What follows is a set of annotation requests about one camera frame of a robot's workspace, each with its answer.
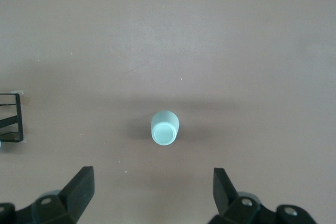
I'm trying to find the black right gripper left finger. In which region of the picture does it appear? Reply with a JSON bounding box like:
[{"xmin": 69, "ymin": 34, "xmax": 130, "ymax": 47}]
[{"xmin": 0, "ymin": 166, "xmax": 95, "ymax": 224}]

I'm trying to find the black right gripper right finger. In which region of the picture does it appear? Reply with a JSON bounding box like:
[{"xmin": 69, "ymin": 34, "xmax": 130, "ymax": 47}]
[{"xmin": 208, "ymin": 167, "xmax": 316, "ymax": 224}]

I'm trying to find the mint green cup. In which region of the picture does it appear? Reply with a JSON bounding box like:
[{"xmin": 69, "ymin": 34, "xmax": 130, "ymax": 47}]
[{"xmin": 150, "ymin": 110, "xmax": 181, "ymax": 147}]

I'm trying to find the black wire cup rack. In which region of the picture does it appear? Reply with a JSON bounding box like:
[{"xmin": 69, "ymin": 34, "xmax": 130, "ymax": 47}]
[{"xmin": 0, "ymin": 92, "xmax": 25, "ymax": 144}]

